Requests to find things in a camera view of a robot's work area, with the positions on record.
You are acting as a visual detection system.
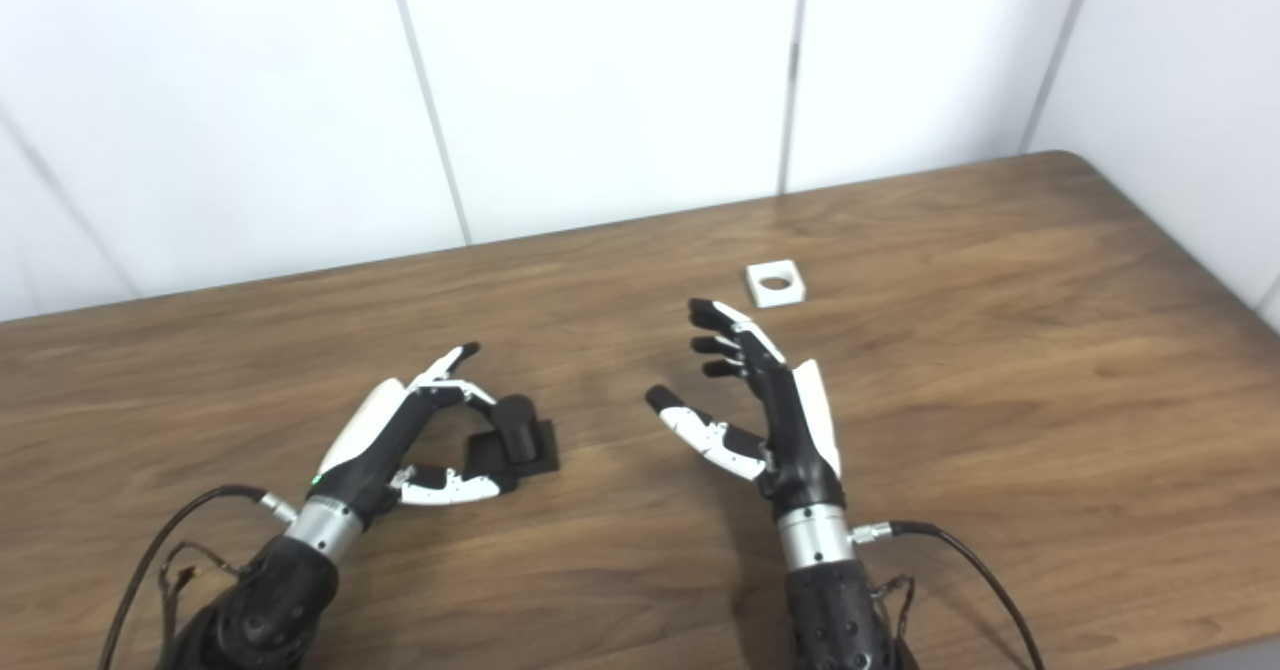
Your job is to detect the white square piece with hole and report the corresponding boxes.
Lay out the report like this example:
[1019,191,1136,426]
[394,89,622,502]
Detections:
[745,260,807,309]

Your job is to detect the right thin arm wires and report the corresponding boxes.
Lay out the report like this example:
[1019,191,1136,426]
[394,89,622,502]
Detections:
[870,575,917,643]

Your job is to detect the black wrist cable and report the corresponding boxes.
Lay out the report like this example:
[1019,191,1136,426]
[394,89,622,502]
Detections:
[98,485,299,670]
[850,520,1046,670]

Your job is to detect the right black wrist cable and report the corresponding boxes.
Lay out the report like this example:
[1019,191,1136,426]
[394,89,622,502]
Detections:
[850,520,1046,670]

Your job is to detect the thin arm wires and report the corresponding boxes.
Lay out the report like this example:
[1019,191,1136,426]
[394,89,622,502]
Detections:
[870,575,917,643]
[155,542,247,643]

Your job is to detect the left thin arm wires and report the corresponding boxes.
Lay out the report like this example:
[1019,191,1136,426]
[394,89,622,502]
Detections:
[155,542,247,643]

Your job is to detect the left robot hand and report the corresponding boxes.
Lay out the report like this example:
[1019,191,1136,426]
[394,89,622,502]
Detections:
[305,342,501,529]

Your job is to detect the black peg with base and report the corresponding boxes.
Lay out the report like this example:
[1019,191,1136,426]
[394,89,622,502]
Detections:
[465,395,561,497]

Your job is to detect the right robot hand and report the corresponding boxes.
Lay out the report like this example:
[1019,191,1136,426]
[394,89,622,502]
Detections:
[645,298,846,513]

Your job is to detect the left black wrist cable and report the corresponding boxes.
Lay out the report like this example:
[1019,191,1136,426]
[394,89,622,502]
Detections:
[98,485,299,670]

